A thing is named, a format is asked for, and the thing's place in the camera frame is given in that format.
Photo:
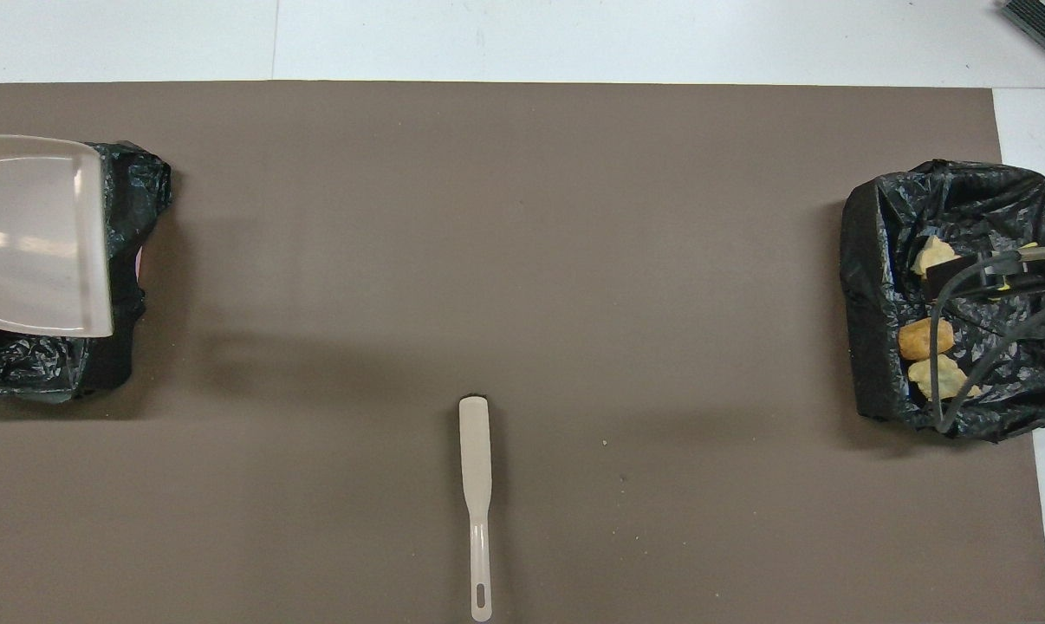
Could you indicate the black bag lined bin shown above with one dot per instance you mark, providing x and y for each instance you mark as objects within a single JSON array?
[
  {"x": 878, "y": 286},
  {"x": 133, "y": 191}
]

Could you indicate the beige plastic dustpan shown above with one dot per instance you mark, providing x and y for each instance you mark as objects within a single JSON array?
[{"x": 37, "y": 234}]

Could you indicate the brown croquette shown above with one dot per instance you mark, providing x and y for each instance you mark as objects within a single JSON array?
[{"x": 917, "y": 339}]

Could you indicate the striped shell shaped bread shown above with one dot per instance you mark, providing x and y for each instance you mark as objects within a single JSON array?
[{"x": 931, "y": 256}]

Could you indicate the brown table mat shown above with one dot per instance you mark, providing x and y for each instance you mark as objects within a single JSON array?
[{"x": 522, "y": 217}]

